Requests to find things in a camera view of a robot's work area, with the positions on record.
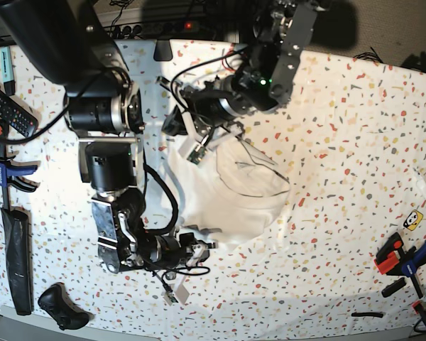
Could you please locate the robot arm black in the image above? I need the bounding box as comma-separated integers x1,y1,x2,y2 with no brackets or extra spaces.
158,1,332,164
0,1,210,304

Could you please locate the red blue bar clamp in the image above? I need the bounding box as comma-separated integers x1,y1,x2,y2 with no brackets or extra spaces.
374,232,426,328

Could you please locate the black power strip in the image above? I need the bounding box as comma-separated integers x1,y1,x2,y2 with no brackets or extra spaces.
112,21,200,36

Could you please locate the small black bar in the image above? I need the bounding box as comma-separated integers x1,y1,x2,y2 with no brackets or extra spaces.
381,278,406,298

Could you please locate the blue black bar clamp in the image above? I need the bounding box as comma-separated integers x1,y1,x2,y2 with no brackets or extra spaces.
0,120,40,210

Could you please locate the teal highlighter marker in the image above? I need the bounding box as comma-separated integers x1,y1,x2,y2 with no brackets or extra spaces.
1,46,16,97

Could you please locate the yellow cartoon face sticker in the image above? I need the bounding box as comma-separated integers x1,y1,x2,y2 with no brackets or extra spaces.
403,210,424,231

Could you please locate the terrazzo pattern tablecloth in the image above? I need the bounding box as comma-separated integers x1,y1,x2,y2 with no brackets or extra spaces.
10,40,426,340

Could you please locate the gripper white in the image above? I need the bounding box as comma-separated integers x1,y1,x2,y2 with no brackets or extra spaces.
155,76,246,168
141,232,219,305

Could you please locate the black TV remote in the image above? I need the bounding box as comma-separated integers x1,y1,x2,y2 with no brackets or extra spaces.
0,90,38,138

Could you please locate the black game controller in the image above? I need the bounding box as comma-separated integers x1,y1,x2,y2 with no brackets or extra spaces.
38,283,90,330

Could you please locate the white T-shirt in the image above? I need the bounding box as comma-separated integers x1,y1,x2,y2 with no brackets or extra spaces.
164,136,290,250

